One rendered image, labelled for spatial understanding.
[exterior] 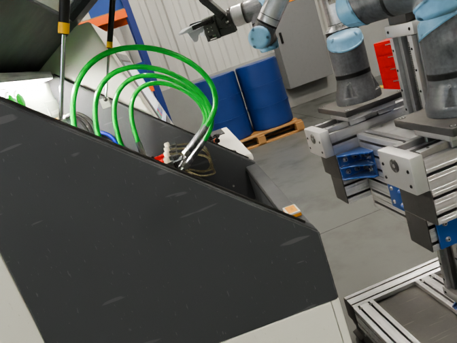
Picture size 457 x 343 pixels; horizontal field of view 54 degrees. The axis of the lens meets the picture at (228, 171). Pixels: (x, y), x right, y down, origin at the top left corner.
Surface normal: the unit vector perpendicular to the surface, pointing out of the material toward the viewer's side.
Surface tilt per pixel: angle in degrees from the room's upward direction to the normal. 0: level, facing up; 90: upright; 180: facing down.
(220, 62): 90
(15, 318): 90
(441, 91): 72
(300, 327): 90
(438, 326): 0
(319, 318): 90
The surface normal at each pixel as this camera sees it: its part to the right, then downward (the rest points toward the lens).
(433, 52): -0.80, 0.40
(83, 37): 0.13, 0.22
